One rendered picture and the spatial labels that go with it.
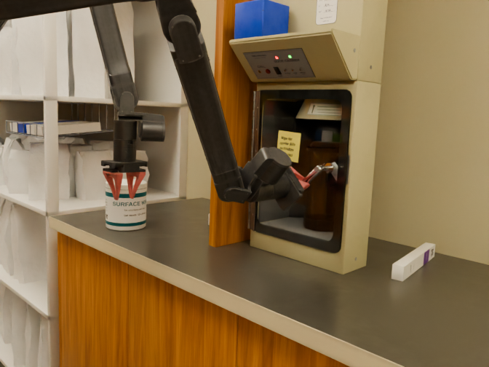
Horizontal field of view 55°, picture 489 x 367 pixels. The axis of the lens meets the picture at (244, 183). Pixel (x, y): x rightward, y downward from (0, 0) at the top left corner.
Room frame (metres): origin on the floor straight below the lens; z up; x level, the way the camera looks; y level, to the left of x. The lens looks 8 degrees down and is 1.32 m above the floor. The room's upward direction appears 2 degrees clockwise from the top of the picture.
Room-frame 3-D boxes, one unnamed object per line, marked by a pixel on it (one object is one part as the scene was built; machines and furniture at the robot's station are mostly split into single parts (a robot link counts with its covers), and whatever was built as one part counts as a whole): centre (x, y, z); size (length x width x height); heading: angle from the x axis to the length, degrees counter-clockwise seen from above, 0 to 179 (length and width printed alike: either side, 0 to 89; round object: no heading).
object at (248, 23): (1.26, -0.03, 1.56); 0.10 x 0.10 x 0.09; 46
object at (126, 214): (1.51, 0.38, 1.02); 0.13 x 0.13 x 0.15
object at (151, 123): (1.22, 0.27, 1.30); 0.11 x 0.09 x 0.12; 110
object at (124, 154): (1.20, 0.31, 1.21); 0.10 x 0.07 x 0.07; 136
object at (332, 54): (1.19, -0.10, 1.46); 0.32 x 0.11 x 0.10; 46
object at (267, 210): (1.22, -0.13, 1.19); 0.30 x 0.01 x 0.40; 45
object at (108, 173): (1.20, 0.32, 1.14); 0.07 x 0.07 x 0.09; 46
